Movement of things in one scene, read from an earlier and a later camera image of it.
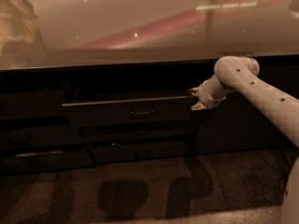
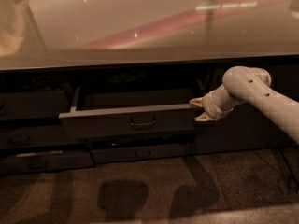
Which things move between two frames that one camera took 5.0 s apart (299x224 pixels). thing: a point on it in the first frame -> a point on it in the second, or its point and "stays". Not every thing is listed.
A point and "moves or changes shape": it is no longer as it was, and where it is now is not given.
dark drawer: (163, 112) moves or changes shape
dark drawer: (46, 161) stays
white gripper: (205, 95) -> (210, 106)
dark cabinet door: (236, 126) stays
